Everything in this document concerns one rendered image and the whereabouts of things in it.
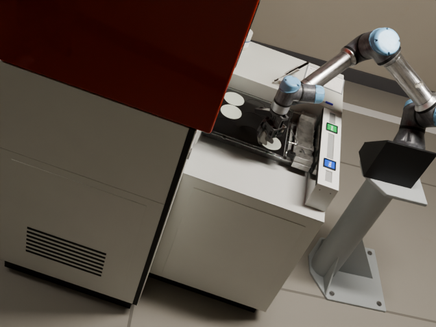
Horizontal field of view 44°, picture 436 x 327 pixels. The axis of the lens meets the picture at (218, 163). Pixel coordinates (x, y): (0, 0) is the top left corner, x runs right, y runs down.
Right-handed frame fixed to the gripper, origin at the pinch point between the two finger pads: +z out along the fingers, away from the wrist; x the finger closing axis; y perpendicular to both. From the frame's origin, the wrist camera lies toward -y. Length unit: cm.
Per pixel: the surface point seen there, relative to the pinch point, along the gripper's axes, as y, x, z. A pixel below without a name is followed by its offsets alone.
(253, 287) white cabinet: 34, -1, 67
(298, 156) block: 12.7, 13.1, 0.7
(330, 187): 35.9, 9.5, -4.4
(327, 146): 15.4, 25.7, -4.5
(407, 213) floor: 20, 157, 92
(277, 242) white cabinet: 33.8, -1.8, 30.7
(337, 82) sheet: -21, 65, -5
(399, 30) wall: -105, 240, 34
